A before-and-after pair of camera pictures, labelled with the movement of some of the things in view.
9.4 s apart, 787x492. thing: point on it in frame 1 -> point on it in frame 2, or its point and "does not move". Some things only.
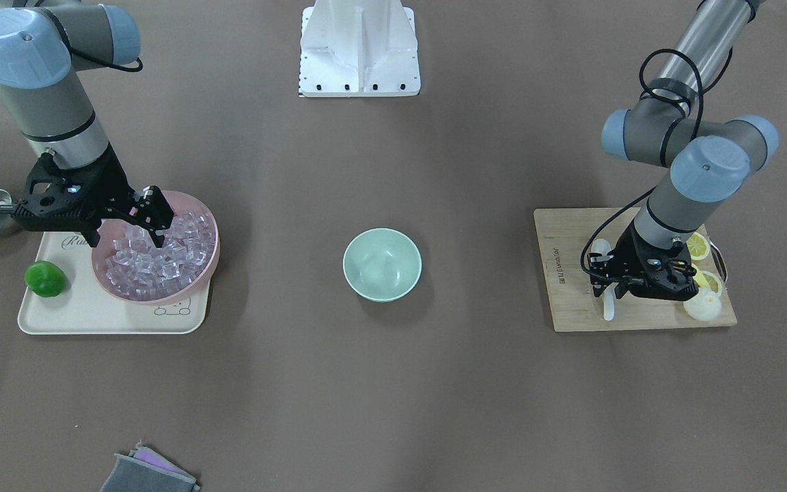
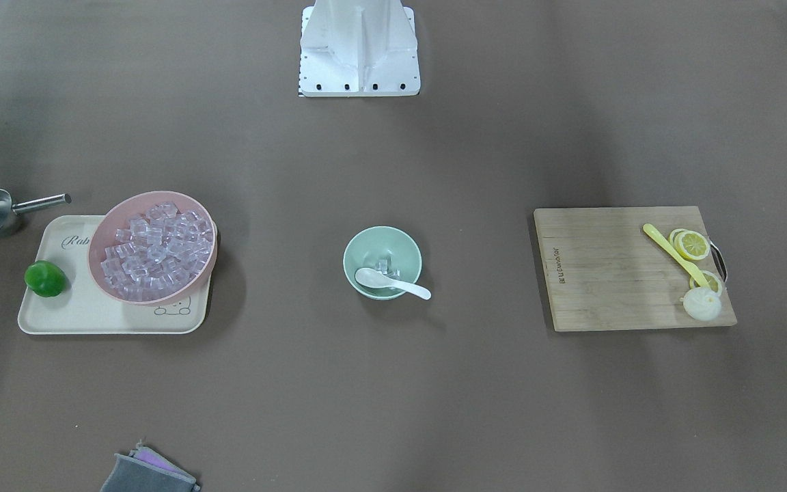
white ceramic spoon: x=603 y=246 -> x=372 y=278
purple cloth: x=145 y=453 does not move
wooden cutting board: x=563 y=233 does not move
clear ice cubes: x=136 y=268 does not move
